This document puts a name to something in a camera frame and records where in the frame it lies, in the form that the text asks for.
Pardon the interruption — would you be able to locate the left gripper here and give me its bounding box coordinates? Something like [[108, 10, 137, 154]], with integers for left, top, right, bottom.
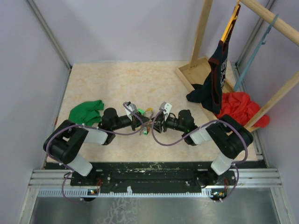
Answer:
[[112, 112, 150, 131]]

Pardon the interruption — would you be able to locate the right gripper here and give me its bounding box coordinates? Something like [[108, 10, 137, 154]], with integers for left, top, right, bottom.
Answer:
[[149, 112, 186, 133]]

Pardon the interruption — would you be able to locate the bunch of tagged keys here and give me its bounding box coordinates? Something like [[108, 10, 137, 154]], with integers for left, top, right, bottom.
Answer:
[[137, 109, 151, 135]]

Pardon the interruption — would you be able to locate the large metal keyring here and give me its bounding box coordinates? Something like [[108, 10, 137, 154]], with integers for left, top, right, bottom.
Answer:
[[144, 107, 154, 126]]

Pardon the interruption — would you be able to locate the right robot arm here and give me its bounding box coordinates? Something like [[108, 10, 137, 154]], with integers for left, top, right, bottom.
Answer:
[[151, 109, 253, 185]]

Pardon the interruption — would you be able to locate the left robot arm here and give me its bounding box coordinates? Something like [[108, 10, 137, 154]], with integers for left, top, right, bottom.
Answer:
[[43, 104, 150, 185]]

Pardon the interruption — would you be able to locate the green cloth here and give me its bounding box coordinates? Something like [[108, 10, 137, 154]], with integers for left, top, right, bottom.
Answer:
[[68, 100, 104, 126]]

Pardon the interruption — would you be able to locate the dark navy jersey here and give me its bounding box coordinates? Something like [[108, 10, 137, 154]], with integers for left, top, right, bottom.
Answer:
[[186, 39, 234, 115]]

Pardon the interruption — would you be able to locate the wooden clothes rack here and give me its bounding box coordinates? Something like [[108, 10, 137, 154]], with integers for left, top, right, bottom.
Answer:
[[175, 0, 299, 132]]

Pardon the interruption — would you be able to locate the red cloth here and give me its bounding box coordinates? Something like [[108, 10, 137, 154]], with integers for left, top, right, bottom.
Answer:
[[215, 92, 260, 126]]

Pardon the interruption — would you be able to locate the yellow clothes hanger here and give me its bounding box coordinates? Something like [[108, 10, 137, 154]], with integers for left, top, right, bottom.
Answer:
[[221, 0, 240, 43]]

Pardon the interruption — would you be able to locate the blue clothes hanger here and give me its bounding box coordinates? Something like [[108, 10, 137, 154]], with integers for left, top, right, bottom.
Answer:
[[233, 14, 279, 91]]

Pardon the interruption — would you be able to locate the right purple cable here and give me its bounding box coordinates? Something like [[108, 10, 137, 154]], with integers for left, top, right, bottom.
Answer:
[[151, 111, 249, 203]]

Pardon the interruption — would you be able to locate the purple cable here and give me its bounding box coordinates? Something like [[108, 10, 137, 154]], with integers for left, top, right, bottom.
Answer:
[[45, 102, 144, 204], [151, 111, 249, 203]]

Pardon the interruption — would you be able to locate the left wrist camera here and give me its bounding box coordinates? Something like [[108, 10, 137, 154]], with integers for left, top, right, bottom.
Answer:
[[123, 101, 137, 120]]

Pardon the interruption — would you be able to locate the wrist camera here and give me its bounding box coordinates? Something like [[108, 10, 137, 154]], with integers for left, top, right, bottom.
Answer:
[[123, 101, 137, 120], [159, 102, 172, 121]]

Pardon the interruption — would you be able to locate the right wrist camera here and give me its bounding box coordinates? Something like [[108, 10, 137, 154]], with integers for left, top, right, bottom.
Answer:
[[159, 102, 172, 121]]

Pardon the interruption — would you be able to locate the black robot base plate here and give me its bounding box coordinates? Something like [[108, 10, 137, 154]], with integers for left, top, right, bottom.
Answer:
[[70, 161, 236, 194]]

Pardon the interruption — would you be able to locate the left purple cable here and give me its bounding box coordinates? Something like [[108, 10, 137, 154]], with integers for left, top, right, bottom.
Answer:
[[45, 102, 144, 204]]

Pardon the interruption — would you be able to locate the aluminium frame rail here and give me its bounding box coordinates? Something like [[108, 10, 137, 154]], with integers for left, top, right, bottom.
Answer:
[[28, 168, 282, 199]]

